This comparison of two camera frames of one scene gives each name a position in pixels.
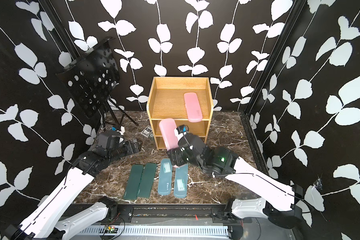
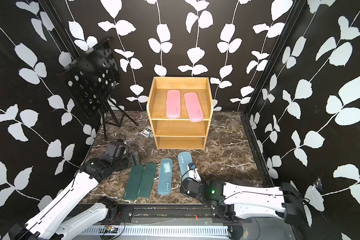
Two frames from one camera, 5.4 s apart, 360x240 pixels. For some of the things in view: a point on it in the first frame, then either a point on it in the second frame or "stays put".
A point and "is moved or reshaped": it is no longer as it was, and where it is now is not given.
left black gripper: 131,150 to 132,162
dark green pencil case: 147,179 stays put
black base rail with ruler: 161,222 stays put
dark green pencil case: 130,190 stays put
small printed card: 147,131 stays put
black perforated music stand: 91,78 stays put
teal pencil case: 181,181 is moved or reshaped
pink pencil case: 167,127 to 173,109
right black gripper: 176,155 to 182,184
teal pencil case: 165,177 stays put
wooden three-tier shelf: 166,101 stays put
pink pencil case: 193,107 stays put
